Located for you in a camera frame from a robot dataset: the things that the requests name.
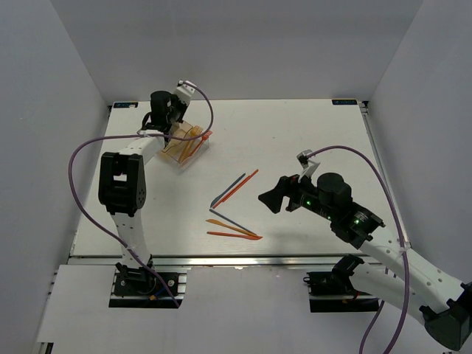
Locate red plastic knife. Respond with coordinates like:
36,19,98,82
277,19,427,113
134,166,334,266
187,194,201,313
206,231,263,240

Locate red plastic fork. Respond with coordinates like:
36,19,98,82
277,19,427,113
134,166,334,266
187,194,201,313
187,131,212,158

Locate aluminium table rail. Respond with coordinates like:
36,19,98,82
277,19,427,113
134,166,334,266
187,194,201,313
67,254,380,267

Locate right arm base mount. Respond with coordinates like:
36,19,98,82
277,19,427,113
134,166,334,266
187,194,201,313
303,254,379,313

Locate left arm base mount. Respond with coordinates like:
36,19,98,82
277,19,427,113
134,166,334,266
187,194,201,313
108,263,183,309

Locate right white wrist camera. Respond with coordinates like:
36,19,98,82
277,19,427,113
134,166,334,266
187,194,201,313
296,150,320,183

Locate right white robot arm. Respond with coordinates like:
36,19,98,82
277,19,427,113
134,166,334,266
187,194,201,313
258,173,471,351

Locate red plastic chopstick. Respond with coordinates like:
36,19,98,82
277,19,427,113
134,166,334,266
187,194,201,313
212,169,259,209

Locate orange plastic knife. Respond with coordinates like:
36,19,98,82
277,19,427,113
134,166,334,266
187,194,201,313
206,219,258,236

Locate clear container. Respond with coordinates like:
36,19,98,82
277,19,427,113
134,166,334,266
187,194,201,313
173,125,212,165

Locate orange plastic fork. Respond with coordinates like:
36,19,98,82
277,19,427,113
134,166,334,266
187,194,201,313
178,125,203,163

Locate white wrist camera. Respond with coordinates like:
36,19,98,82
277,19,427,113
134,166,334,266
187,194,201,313
296,150,320,183
173,80,195,106

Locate blue corner sticker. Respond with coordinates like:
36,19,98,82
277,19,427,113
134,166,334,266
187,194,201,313
112,102,139,109
331,99,358,105

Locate left blue corner sticker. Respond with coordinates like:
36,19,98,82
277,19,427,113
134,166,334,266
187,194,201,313
112,102,139,109

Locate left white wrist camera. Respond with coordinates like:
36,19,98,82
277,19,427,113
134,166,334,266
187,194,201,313
173,80,195,106

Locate blue plastic knife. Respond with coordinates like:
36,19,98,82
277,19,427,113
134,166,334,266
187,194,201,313
209,173,246,208

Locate right blue corner sticker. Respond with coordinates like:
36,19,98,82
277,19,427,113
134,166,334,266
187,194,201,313
331,99,358,105

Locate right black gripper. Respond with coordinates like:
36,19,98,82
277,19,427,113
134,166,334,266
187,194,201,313
257,168,335,222

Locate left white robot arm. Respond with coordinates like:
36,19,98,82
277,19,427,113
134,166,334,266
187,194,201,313
98,86,195,294

